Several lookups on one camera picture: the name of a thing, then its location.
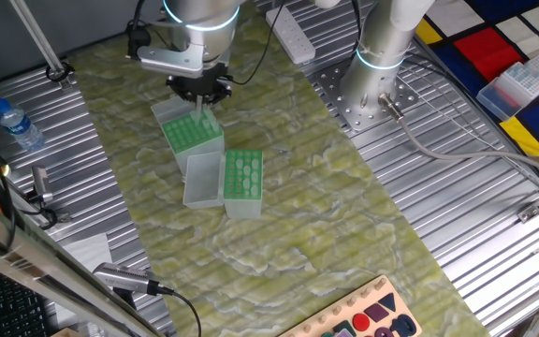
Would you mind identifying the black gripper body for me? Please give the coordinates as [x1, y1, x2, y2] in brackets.
[168, 63, 231, 93]

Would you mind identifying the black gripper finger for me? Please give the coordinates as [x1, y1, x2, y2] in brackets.
[166, 81, 197, 105]
[201, 78, 233, 105]

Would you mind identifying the clear tip box green rack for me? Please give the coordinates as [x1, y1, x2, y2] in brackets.
[151, 95, 226, 178]
[182, 148, 265, 220]

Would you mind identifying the white power strip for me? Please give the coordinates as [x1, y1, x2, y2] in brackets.
[265, 5, 317, 66]

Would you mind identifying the black pole base clamp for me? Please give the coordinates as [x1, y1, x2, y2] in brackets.
[45, 59, 76, 90]

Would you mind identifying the green marble pattern mat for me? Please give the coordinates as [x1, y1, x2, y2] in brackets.
[66, 0, 491, 337]

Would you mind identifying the slanted aluminium pole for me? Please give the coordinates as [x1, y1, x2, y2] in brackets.
[9, 0, 72, 90]

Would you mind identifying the clear water bottle blue cap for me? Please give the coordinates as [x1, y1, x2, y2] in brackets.
[0, 96, 46, 152]

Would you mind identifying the white paper sheet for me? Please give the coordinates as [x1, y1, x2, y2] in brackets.
[61, 232, 114, 273]

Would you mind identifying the teal puzzle piece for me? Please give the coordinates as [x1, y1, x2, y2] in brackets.
[332, 319, 357, 337]

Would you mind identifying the navy triangle puzzle piece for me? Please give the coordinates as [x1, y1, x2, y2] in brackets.
[378, 292, 398, 313]

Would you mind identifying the red circle puzzle piece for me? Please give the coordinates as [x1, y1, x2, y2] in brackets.
[352, 312, 371, 332]

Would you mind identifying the purple square puzzle piece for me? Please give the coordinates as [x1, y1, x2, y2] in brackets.
[363, 302, 391, 324]

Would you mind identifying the colour block patterned mat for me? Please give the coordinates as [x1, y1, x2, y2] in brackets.
[414, 0, 539, 183]

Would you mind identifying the black keyboard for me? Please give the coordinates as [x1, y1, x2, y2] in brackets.
[0, 264, 53, 337]

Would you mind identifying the wooden shape puzzle board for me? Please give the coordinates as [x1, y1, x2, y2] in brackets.
[277, 274, 423, 337]

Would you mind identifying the blue rounded puzzle piece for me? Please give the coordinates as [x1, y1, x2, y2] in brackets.
[388, 313, 418, 337]

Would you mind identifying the clear box white tip rack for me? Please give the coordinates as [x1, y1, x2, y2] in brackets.
[476, 61, 539, 122]

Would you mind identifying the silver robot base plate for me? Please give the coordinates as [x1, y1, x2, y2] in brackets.
[313, 55, 420, 137]

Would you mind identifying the silver camera on black clamp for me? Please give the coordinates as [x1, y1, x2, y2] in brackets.
[24, 165, 60, 230]

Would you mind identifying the silver depth camera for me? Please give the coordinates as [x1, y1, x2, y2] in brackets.
[92, 261, 161, 297]

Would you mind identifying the black camera cable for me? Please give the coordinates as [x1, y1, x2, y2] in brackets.
[156, 285, 204, 337]

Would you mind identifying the aluminium frame beam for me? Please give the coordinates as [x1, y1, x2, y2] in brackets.
[0, 186, 166, 337]

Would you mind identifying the thick grey robot cable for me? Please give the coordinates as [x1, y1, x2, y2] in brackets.
[376, 92, 539, 186]

